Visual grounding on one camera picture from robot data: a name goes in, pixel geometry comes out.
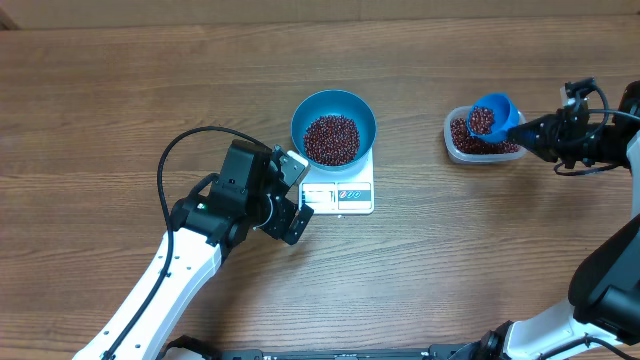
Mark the red beans in bowl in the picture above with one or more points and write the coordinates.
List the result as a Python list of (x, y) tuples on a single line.
[(332, 140)]

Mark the teal metal bowl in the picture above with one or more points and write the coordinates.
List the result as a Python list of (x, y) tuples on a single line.
[(335, 102)]

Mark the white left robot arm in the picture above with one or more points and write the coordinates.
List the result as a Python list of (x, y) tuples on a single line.
[(249, 193)]

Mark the clear plastic container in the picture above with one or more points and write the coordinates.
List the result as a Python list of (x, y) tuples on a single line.
[(459, 157)]

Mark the red beans in container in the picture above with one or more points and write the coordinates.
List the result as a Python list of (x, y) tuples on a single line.
[(465, 143)]

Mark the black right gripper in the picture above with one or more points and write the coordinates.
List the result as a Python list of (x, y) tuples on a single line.
[(552, 130)]

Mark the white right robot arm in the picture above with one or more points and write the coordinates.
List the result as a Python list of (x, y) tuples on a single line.
[(602, 306)]

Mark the white digital kitchen scale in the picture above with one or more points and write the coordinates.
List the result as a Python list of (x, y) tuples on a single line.
[(349, 191)]

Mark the blue plastic measuring scoop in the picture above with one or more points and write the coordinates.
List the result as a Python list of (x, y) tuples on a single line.
[(506, 116)]

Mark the red beans in scoop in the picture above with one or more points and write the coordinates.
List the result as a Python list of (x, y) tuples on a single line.
[(481, 120)]

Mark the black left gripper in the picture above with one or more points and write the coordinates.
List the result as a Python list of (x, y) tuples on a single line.
[(285, 210)]

